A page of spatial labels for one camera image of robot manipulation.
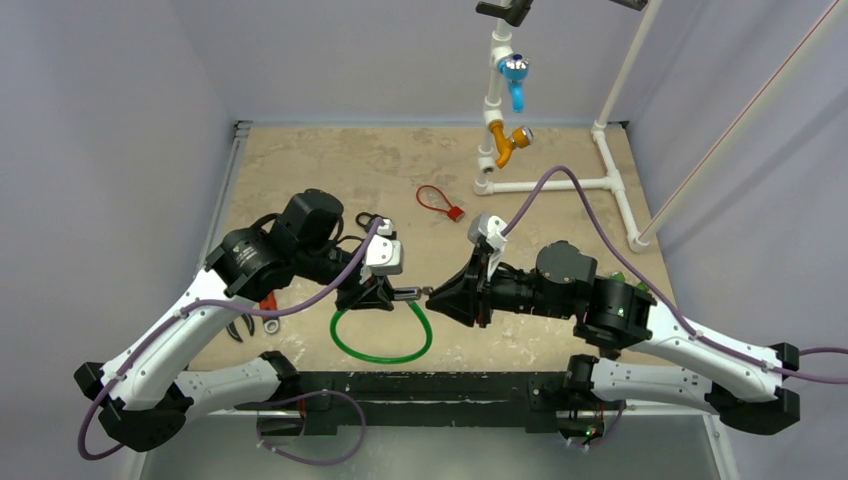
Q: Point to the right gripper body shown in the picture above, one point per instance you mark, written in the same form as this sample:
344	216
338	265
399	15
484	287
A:
479	287

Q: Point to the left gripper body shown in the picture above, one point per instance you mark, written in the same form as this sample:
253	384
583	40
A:
332	265

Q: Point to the green cable lock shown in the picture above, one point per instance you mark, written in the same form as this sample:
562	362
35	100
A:
393	338

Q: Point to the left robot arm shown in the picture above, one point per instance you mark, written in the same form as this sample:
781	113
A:
147	393

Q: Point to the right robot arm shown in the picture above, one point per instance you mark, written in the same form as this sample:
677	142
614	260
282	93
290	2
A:
739	383

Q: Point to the black padlock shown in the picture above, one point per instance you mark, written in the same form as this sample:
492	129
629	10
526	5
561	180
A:
367	221

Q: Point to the green pipe fitting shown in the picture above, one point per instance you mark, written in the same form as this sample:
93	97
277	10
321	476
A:
622	277

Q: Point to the orange faucet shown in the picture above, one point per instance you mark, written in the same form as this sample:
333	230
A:
506	143

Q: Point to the blue faucet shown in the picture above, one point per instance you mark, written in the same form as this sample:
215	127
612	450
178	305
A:
515	69

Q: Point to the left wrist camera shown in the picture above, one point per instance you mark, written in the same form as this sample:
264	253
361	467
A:
383	253

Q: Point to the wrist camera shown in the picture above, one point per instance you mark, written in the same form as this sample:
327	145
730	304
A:
490	229
383	253

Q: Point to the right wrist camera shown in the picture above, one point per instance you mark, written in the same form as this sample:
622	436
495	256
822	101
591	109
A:
490	229

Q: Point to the red cable lock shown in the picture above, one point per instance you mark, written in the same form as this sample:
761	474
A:
432	198

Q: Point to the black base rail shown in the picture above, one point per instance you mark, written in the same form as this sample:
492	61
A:
536	402

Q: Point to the white PVC pipe frame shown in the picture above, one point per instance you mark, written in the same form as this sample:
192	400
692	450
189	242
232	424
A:
510	14

